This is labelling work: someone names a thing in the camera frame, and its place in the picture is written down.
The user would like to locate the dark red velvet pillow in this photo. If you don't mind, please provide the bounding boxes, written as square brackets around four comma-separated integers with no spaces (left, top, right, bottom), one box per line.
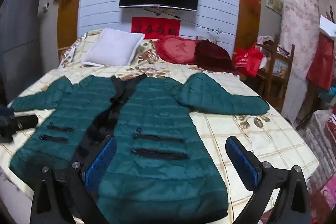
[196,40,237,73]

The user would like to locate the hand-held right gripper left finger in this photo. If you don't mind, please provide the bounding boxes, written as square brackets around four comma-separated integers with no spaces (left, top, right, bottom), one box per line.
[30,135,117,224]

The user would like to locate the wooden chair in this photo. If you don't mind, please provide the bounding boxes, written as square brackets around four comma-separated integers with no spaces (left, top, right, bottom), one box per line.
[259,35,295,109]

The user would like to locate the green quilted down jacket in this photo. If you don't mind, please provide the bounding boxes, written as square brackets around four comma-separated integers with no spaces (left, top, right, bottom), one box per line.
[10,72,270,224]

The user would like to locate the pink floral hanging blanket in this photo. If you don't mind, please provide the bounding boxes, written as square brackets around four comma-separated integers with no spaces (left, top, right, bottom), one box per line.
[280,0,321,119]

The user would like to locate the red plastic shopping bag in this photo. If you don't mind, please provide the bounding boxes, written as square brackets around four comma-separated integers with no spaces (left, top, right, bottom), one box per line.
[233,43,264,77]

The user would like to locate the small framed wall picture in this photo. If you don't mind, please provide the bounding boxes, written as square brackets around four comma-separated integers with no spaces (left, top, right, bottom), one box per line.
[266,0,282,14]

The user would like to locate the floral checked bed sheet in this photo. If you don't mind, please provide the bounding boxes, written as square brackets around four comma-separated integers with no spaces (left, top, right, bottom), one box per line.
[0,28,319,224]

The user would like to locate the red paper wall banner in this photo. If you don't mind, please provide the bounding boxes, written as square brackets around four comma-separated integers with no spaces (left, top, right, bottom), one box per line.
[131,17,181,40]

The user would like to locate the red heart-shaped pillow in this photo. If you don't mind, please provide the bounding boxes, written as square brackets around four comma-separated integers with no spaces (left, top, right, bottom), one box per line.
[154,35,200,65]

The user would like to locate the black television cable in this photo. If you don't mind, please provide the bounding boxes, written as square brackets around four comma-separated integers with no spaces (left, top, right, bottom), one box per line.
[143,6,221,34]

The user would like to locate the white square pillow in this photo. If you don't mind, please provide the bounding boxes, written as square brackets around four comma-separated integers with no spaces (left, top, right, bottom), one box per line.
[83,28,146,67]

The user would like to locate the stack of folded bedding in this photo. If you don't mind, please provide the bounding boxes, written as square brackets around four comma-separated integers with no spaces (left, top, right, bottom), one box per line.
[307,106,336,214]

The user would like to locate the red hanging cloth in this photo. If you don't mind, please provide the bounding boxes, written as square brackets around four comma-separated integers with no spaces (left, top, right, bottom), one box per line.
[306,35,335,89]

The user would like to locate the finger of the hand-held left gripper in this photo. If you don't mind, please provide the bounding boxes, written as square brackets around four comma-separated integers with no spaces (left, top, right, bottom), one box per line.
[14,115,39,131]

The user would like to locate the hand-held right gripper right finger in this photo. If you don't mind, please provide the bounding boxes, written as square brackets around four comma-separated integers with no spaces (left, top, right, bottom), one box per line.
[225,136,311,224]

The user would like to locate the grey refrigerator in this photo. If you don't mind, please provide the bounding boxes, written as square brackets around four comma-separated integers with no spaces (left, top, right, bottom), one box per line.
[0,0,44,104]

